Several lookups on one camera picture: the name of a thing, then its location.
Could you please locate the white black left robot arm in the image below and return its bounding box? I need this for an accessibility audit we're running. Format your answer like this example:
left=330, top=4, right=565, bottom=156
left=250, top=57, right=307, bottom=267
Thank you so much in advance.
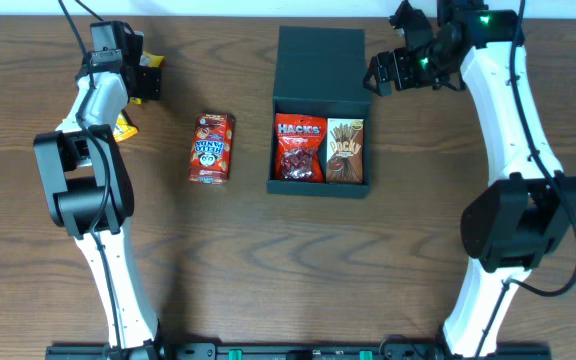
left=33, top=22, right=173, bottom=359

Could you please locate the yellow snack bag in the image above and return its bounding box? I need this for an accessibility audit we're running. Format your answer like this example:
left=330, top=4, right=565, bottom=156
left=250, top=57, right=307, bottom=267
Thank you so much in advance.
left=129, top=52, right=164, bottom=104

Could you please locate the brown Pocky box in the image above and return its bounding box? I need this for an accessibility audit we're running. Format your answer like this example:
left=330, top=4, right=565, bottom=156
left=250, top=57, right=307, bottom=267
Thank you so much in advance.
left=326, top=118, right=364, bottom=184

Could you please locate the red Hello Panda box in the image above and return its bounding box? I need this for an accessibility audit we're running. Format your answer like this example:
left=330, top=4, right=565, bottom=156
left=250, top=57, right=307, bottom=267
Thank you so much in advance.
left=188, top=113, right=234, bottom=185

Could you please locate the red Hacks candy bag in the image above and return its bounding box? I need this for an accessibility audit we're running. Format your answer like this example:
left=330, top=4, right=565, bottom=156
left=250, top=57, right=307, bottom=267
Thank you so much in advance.
left=274, top=113, right=327, bottom=183

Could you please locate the yellow blue candy packet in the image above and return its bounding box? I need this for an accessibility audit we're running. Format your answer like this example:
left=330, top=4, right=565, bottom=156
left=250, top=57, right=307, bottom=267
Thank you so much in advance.
left=113, top=110, right=139, bottom=143

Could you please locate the black foldable container box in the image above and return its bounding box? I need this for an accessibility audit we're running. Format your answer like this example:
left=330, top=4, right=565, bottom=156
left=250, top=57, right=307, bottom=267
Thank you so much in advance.
left=266, top=26, right=372, bottom=199

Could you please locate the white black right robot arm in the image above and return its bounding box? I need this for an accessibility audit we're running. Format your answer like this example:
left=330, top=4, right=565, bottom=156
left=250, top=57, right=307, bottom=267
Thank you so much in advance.
left=363, top=1, right=576, bottom=359

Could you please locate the black mounting rail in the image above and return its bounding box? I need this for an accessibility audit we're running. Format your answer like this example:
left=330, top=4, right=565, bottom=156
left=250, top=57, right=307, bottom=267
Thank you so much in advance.
left=45, top=342, right=552, bottom=360

